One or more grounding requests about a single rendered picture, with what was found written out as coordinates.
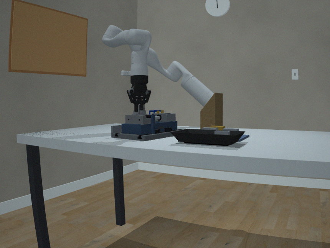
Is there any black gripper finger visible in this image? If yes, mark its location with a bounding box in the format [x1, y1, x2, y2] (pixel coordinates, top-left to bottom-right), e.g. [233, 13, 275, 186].
[127, 87, 142, 114]
[140, 88, 151, 110]

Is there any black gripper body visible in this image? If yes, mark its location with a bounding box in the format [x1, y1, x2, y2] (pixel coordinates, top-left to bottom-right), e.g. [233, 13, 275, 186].
[130, 75, 148, 96]

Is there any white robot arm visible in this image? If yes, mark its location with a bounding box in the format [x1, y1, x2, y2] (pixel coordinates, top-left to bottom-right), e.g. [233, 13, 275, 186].
[102, 25, 214, 107]

